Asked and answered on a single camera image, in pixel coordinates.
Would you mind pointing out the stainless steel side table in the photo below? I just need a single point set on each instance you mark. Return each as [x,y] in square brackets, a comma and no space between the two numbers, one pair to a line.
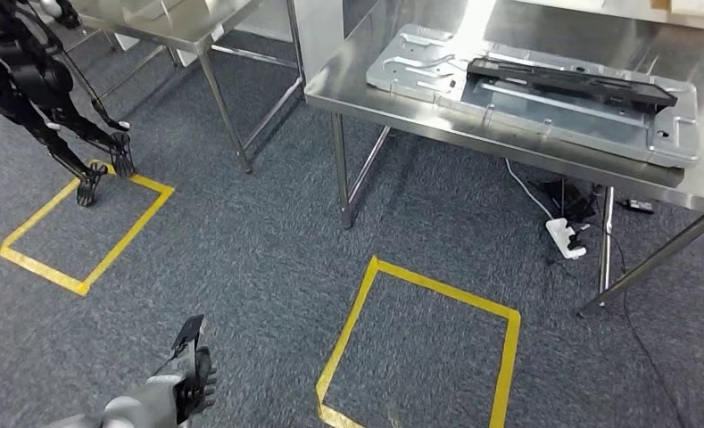
[209,35]

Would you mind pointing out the yellow floor tape square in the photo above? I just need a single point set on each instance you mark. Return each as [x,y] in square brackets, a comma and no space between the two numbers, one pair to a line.
[351,331]
[127,236]

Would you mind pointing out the stainless steel workbench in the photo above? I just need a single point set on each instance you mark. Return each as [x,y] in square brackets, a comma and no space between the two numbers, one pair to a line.
[564,159]

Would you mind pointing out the white power strip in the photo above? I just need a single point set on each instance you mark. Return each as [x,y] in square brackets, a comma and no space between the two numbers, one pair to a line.
[564,239]

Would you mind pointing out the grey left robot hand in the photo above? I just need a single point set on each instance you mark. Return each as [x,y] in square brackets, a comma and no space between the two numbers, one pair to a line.
[198,384]

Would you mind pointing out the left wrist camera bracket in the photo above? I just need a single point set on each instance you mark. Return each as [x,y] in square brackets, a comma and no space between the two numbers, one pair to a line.
[187,337]

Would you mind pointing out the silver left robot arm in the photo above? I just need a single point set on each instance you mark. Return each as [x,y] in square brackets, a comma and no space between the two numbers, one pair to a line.
[133,407]

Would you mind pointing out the long black slotted plastic part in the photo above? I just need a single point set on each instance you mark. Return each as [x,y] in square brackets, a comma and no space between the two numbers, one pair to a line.
[564,83]

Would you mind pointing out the black power adapter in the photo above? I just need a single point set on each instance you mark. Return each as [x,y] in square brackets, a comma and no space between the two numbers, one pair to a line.
[639,207]

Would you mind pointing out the black humanoid robot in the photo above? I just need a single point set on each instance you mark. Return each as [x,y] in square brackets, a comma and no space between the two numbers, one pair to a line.
[32,83]

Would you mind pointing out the stamped grey metal panel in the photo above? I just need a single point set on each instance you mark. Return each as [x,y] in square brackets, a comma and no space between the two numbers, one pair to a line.
[564,127]

